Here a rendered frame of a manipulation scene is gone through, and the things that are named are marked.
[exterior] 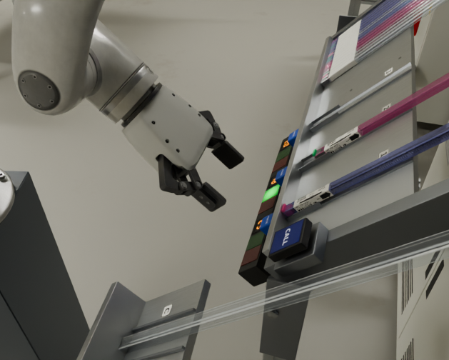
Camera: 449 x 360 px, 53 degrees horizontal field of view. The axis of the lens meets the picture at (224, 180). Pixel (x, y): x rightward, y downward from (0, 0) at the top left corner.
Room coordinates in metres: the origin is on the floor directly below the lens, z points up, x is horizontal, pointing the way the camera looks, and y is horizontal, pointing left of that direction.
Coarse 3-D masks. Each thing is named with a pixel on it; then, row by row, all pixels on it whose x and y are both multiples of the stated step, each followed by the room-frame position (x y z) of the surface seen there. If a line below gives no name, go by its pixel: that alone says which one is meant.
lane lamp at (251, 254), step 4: (256, 248) 0.43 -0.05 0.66; (260, 248) 0.42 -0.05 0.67; (248, 252) 0.43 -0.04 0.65; (252, 252) 0.43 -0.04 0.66; (256, 252) 0.42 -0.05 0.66; (244, 256) 0.43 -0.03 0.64; (248, 256) 0.42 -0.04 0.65; (252, 256) 0.42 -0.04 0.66; (256, 256) 0.41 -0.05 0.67; (244, 260) 0.42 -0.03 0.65; (248, 260) 0.41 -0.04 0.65; (252, 260) 0.41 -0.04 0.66; (244, 264) 0.41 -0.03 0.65
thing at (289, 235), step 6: (300, 222) 0.35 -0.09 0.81; (288, 228) 0.35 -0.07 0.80; (294, 228) 0.34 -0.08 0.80; (300, 228) 0.34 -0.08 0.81; (276, 234) 0.35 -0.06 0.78; (282, 234) 0.35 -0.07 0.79; (288, 234) 0.34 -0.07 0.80; (294, 234) 0.33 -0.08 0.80; (300, 234) 0.33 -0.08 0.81; (276, 240) 0.34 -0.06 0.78; (282, 240) 0.33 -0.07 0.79; (288, 240) 0.33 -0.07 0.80; (294, 240) 0.32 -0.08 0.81; (276, 246) 0.33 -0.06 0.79; (282, 246) 0.32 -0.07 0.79
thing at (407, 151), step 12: (432, 132) 0.40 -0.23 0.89; (444, 132) 0.39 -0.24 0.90; (408, 144) 0.41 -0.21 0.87; (420, 144) 0.40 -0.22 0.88; (432, 144) 0.39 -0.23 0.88; (384, 156) 0.41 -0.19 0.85; (396, 156) 0.40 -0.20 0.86; (408, 156) 0.40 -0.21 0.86; (360, 168) 0.42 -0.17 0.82; (372, 168) 0.41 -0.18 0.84; (384, 168) 0.40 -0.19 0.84; (336, 180) 0.43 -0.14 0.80; (348, 180) 0.41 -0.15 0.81; (360, 180) 0.41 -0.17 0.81; (336, 192) 0.42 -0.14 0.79; (288, 204) 0.45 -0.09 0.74
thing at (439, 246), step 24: (432, 240) 0.19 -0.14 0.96; (360, 264) 0.20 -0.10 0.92; (384, 264) 0.19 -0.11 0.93; (408, 264) 0.19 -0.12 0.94; (288, 288) 0.21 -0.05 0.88; (312, 288) 0.20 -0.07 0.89; (336, 288) 0.20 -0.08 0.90; (216, 312) 0.22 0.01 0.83; (240, 312) 0.21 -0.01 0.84; (264, 312) 0.21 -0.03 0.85; (144, 336) 0.24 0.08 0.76; (168, 336) 0.22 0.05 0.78
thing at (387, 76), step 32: (384, 64) 0.69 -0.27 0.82; (352, 96) 0.66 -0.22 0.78; (384, 96) 0.58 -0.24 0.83; (320, 128) 0.63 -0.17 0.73; (352, 128) 0.56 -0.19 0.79; (384, 128) 0.50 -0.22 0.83; (416, 128) 0.46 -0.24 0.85; (320, 160) 0.53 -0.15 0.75; (352, 160) 0.47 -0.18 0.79; (416, 160) 0.40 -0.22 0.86; (352, 192) 0.41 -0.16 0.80; (384, 192) 0.37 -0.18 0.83; (288, 224) 0.42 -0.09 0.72
